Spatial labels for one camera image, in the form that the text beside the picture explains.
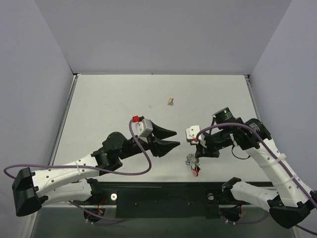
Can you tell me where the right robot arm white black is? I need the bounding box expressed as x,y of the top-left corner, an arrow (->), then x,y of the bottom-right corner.
186,108 -> 317,229

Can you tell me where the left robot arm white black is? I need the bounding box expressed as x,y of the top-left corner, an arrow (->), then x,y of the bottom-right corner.
12,119 -> 180,217

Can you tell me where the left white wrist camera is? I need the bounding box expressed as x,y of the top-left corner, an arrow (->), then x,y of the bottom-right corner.
132,116 -> 153,138

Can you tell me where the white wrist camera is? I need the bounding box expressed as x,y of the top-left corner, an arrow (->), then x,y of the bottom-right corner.
185,125 -> 206,148
132,116 -> 153,138

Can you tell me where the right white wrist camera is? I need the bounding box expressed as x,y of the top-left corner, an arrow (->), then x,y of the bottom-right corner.
185,125 -> 206,148

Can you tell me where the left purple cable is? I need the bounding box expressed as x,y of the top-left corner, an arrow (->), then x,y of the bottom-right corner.
3,119 -> 152,226

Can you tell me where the purple cable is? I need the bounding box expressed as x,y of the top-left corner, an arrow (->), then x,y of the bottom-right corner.
195,122 -> 317,235
3,119 -> 152,226

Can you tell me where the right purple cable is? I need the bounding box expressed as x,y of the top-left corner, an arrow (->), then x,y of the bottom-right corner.
195,122 -> 317,235

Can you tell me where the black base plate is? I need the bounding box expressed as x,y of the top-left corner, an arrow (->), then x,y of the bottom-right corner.
69,182 -> 251,220

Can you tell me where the aluminium frame rail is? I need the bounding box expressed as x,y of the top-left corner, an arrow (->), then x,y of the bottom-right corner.
29,185 -> 297,208

